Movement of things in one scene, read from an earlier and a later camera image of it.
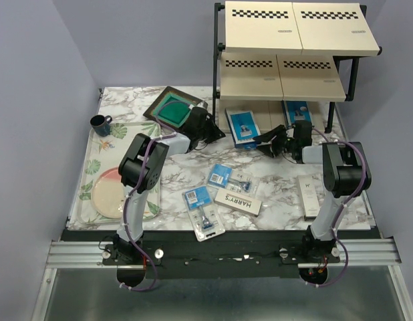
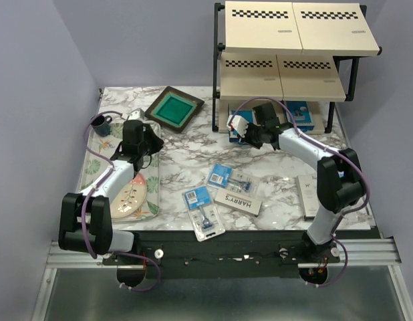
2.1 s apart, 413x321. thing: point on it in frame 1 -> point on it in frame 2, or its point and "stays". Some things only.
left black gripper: x=216 y=134 -> x=158 y=142
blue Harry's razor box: x=295 y=111 stays
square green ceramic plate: x=172 y=114 stays
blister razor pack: x=233 y=180 stays
